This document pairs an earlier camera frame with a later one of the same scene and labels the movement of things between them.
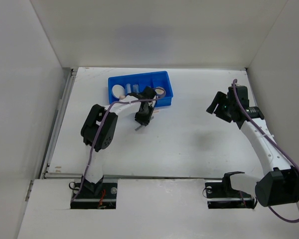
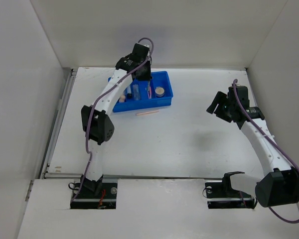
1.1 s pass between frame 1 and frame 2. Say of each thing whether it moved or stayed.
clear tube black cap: stayed
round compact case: stayed
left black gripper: moved
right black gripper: stayed
